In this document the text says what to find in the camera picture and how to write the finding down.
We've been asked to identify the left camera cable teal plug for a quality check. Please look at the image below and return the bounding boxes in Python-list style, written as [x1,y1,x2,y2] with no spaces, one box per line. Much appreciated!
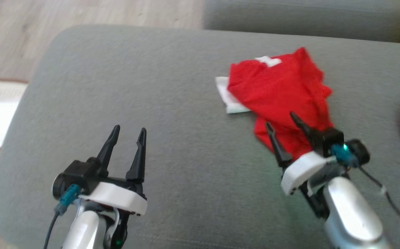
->
[44,184,81,249]

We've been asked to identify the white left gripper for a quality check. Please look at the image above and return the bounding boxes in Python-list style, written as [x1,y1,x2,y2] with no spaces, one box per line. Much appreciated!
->
[78,125,148,217]

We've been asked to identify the grey sofa cushion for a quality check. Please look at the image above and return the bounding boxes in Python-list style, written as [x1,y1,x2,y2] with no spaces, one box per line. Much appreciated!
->
[203,0,400,44]

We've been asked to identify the red white basketball jersey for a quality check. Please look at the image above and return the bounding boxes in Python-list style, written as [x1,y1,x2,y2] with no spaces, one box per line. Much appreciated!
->
[215,47,336,162]

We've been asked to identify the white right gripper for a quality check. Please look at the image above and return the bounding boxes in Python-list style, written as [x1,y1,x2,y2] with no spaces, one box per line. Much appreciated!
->
[265,111,336,196]

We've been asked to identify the right camera cable teal plug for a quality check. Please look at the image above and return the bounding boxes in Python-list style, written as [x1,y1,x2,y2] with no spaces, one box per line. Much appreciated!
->
[330,144,400,236]

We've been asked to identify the camera cable teal plug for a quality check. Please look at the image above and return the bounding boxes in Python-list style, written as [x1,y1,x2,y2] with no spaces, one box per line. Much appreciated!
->
[44,184,81,249]
[330,144,400,236]

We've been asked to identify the large grey sofa seat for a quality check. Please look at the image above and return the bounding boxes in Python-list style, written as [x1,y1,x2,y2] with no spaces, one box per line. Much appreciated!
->
[0,24,400,249]

